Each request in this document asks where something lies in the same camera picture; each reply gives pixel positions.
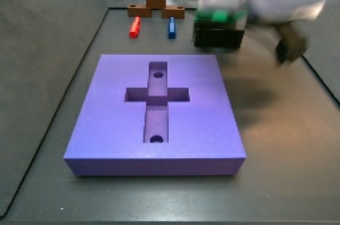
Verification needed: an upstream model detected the black fixture bracket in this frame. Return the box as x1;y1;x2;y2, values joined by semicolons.
192;21;244;50

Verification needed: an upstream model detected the purple board with cross slot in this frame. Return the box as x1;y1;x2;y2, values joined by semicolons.
64;55;245;176

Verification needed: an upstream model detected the green U-shaped block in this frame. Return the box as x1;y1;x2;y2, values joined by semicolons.
194;10;246;23

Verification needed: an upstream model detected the red peg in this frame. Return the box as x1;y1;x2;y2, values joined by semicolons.
129;17;141;39

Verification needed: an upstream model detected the blue peg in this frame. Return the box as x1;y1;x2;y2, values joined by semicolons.
168;17;176;39

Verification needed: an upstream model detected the brown T-shaped block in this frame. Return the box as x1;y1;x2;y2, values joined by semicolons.
128;0;184;19

